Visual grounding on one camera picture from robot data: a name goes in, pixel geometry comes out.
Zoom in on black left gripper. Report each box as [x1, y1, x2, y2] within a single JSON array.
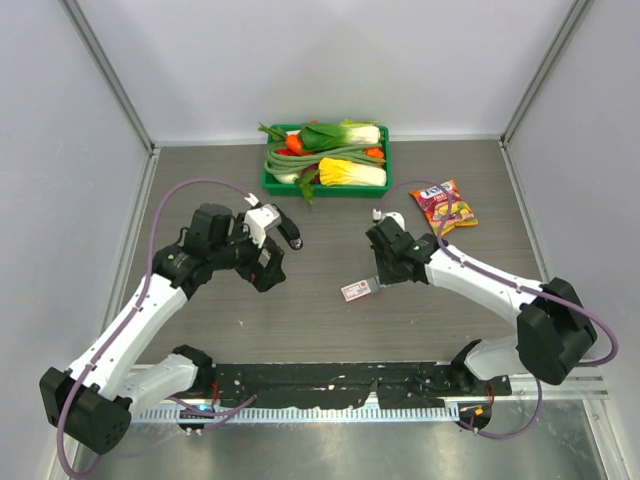
[[210, 213, 286, 291]]

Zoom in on black deli stapler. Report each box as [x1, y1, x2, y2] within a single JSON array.
[[277, 210, 303, 250]]

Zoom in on red white staple box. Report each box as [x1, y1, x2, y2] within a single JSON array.
[[341, 276, 381, 302]]

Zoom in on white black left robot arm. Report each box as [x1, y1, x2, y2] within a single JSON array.
[[39, 203, 302, 455]]

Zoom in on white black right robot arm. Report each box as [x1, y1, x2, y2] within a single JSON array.
[[366, 217, 597, 395]]

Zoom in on Fox's candy bag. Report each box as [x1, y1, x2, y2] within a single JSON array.
[[409, 179, 479, 236]]

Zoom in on green plastic tray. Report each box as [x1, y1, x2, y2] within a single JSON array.
[[259, 122, 393, 203]]

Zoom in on toy green long beans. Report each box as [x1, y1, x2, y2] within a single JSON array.
[[264, 141, 391, 176]]

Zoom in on toy yellow napa cabbage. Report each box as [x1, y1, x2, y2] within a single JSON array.
[[318, 157, 387, 187]]

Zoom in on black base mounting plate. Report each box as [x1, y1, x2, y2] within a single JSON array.
[[213, 362, 512, 410]]

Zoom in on toy orange carrot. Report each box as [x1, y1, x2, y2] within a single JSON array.
[[285, 134, 305, 155]]

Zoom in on toy bok choy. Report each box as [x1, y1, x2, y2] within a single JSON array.
[[298, 121, 382, 151]]

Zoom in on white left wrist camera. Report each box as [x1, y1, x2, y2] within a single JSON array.
[[243, 204, 281, 248]]

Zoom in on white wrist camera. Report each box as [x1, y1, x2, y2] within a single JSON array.
[[372, 208, 406, 231], [243, 204, 281, 248]]

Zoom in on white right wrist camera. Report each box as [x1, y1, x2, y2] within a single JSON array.
[[372, 208, 406, 231]]

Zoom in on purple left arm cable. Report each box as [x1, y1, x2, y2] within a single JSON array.
[[55, 178, 259, 476]]

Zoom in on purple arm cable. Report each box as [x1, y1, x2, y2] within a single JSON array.
[[55, 178, 259, 476], [374, 180, 620, 440]]

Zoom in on aluminium frame rail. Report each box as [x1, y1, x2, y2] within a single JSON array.
[[132, 373, 605, 427]]

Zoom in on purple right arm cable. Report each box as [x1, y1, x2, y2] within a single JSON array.
[[374, 180, 620, 440]]

